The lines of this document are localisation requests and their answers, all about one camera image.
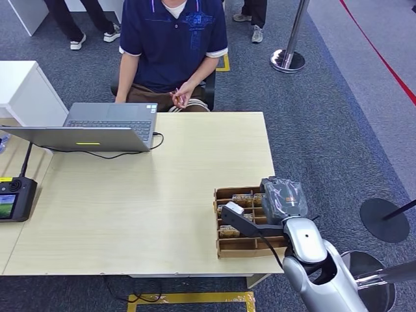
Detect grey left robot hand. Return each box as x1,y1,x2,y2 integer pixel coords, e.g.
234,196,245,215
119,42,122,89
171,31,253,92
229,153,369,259
260,175,309,226

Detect person's left hand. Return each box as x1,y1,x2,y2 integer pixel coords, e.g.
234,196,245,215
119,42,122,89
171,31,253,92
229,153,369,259
169,81,197,109

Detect seated person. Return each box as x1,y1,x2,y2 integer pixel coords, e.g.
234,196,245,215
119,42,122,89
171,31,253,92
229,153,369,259
115,0,229,114

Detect standing person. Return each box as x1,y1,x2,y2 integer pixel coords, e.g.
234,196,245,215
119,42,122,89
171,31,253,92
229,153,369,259
232,0,268,44
43,0,122,51

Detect yellow floor tape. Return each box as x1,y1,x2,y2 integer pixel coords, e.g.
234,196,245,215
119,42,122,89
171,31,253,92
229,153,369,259
215,53,231,73
127,291,257,312

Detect brown cardboard divider tray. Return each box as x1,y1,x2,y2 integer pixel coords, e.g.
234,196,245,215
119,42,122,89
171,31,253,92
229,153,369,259
213,185,289,259

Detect grey laptop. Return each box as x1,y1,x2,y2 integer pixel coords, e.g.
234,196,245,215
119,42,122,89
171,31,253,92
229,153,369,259
0,101,159,153

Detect black round stand base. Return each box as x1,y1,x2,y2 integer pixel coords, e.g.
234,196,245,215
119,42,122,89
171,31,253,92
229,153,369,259
359,198,411,244

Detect thin black stand pole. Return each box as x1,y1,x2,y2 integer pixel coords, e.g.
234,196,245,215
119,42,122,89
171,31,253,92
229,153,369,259
383,198,416,221

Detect red floor tape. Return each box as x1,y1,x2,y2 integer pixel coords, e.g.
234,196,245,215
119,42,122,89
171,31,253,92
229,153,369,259
339,0,416,107

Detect white cabinet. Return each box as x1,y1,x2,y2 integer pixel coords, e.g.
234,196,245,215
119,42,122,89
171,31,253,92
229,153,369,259
0,60,69,128

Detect white furniture panel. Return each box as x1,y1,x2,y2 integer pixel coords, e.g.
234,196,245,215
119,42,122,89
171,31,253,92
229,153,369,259
8,0,125,38

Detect black handheld controller with screen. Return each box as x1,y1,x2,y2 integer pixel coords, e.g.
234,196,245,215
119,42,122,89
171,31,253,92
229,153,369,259
0,141,39,224

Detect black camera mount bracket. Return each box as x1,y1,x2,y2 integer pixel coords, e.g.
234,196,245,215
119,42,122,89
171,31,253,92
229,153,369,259
220,206,288,239

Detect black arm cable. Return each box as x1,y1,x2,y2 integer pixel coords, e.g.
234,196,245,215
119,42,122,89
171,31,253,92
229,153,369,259
257,232,285,271

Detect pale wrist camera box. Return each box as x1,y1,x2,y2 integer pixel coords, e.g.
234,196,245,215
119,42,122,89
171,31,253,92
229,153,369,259
223,201,245,216

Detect black laptop cable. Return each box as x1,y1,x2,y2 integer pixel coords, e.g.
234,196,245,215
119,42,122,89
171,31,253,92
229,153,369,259
32,132,165,161

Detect chrome stanchion post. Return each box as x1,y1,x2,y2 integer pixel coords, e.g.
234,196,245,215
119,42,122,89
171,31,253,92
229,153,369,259
341,250,416,312
270,0,310,74

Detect black floor cables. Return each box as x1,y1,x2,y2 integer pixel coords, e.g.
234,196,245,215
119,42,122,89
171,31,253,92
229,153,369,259
103,275,163,305

